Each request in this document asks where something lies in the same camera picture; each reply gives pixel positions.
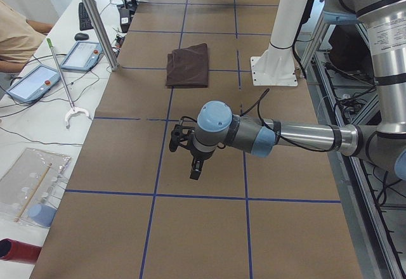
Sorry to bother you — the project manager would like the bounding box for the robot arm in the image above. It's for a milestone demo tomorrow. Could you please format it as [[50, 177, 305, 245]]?
[[188, 0, 405, 179]]

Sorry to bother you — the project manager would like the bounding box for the dark brown t-shirt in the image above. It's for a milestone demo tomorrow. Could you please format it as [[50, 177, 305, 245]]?
[[166, 43, 209, 88]]

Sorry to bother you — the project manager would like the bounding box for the clear plastic bag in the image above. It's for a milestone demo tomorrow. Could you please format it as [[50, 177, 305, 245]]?
[[1, 148, 71, 228]]

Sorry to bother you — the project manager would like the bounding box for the far teach pendant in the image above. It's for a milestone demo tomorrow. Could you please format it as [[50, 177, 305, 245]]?
[[60, 41, 103, 72]]

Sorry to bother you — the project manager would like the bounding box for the aluminium frame post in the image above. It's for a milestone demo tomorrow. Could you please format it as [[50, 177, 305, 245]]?
[[82, 0, 119, 71]]

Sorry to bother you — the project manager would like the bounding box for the blue plastic cup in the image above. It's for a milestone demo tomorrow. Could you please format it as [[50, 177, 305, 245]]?
[[28, 204, 57, 228]]

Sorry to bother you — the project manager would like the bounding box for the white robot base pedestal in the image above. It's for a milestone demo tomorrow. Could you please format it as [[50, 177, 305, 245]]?
[[251, 0, 308, 87]]

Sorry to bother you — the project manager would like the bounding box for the red cylinder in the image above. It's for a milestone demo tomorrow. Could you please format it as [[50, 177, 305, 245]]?
[[1, 238, 42, 264]]

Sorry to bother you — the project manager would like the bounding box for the teach pendant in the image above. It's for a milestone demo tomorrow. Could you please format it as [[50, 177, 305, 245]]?
[[6, 65, 60, 103], [60, 41, 103, 72]]

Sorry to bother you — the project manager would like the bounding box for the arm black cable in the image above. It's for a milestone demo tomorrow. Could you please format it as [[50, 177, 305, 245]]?
[[239, 88, 334, 153]]

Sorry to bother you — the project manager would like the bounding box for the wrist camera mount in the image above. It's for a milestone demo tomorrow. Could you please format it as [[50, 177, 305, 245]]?
[[169, 117, 195, 152]]

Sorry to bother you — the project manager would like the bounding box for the person in beige shirt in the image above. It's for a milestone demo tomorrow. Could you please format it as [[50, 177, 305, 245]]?
[[1, 1, 53, 74]]

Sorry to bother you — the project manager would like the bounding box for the near teach pendant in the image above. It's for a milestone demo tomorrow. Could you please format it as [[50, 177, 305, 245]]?
[[6, 65, 60, 103]]

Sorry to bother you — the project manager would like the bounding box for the aluminium frame rack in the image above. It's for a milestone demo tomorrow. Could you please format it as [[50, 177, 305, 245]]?
[[298, 17, 405, 278]]

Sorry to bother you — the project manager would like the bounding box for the black keyboard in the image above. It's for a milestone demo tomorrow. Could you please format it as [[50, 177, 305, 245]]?
[[78, 2, 93, 31]]

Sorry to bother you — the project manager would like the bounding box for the reacher grabber stick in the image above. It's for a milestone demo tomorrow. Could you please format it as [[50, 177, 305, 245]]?
[[46, 38, 91, 129]]

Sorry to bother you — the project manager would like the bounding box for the black computer mouse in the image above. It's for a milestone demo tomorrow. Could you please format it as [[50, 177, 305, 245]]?
[[74, 32, 89, 41]]

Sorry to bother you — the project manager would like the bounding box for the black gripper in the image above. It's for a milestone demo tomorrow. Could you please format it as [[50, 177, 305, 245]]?
[[190, 146, 215, 179]]

